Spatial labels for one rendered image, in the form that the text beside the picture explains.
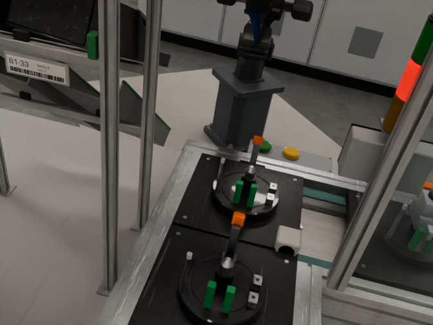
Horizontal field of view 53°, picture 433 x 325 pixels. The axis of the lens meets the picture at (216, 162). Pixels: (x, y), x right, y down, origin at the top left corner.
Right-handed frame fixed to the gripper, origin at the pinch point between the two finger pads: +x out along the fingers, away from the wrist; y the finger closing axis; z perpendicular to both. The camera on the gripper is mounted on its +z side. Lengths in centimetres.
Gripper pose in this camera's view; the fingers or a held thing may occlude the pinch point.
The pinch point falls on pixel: (259, 28)
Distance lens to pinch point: 93.0
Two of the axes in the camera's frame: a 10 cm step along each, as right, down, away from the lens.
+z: -2.1, 5.6, -8.0
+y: 9.7, 2.4, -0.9
